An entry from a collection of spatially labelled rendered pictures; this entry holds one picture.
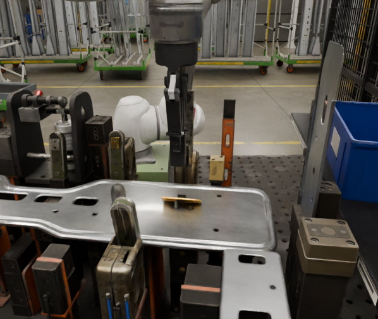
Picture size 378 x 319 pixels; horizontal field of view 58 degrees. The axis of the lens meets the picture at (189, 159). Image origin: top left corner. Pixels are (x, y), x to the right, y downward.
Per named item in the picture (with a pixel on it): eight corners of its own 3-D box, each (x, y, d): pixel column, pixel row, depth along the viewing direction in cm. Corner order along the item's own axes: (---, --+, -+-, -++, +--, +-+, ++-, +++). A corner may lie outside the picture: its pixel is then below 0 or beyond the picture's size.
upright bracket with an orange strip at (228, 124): (215, 271, 98) (223, 99, 78) (216, 268, 100) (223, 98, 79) (226, 271, 98) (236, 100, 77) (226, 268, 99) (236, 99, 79)
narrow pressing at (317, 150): (308, 237, 64) (341, 46, 50) (298, 204, 75) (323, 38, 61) (311, 237, 64) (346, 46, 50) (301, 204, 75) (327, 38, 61)
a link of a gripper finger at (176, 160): (185, 133, 66) (184, 134, 66) (185, 165, 69) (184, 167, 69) (169, 132, 67) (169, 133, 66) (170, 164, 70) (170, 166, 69)
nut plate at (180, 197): (160, 197, 72) (161, 192, 73) (164, 200, 76) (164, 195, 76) (200, 200, 71) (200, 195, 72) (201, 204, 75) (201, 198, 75)
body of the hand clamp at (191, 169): (174, 271, 98) (172, 159, 84) (178, 256, 104) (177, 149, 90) (195, 273, 98) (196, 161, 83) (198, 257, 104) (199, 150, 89)
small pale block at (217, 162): (206, 280, 95) (209, 160, 80) (207, 271, 98) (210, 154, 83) (219, 281, 95) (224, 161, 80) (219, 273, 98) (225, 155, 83)
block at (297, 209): (283, 347, 77) (301, 237, 64) (277, 304, 88) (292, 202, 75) (297, 349, 76) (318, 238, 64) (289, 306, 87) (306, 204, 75)
